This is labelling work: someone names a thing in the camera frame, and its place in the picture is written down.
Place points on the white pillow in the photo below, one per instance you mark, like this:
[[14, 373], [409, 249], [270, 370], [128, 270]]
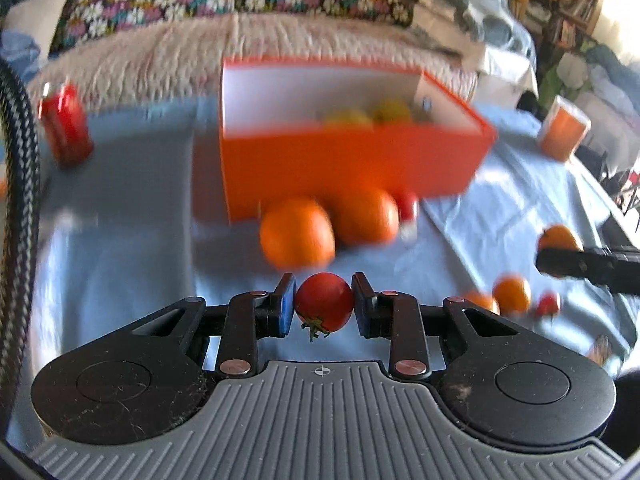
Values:
[[30, 15]]

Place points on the orange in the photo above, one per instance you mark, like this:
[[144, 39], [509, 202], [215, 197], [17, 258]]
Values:
[[367, 215], [559, 237], [512, 294], [482, 302], [297, 232]]

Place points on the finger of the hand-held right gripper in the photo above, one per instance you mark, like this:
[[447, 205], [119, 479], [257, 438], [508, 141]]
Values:
[[565, 265]]

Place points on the orange cup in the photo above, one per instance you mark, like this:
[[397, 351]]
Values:
[[562, 129]]

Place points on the quilted beige bedspread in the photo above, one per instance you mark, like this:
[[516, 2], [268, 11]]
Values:
[[175, 55]]

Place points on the red tomato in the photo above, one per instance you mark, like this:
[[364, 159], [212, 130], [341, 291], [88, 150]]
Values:
[[323, 308], [407, 206], [548, 304]]

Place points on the blue tablecloth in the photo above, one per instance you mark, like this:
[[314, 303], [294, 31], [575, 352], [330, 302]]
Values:
[[125, 260]]

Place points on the wooden bookshelf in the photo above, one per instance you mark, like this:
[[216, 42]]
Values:
[[560, 0]]

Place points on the yellow pear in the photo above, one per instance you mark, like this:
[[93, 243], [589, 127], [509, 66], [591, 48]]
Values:
[[394, 111]]

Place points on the red can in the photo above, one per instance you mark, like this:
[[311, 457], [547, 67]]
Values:
[[65, 125]]

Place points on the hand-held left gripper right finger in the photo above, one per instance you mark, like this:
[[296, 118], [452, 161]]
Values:
[[361, 305]]

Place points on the orange cardboard box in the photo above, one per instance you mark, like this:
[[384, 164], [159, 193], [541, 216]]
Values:
[[350, 160]]

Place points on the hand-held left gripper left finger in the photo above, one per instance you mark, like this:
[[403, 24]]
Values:
[[287, 305]]

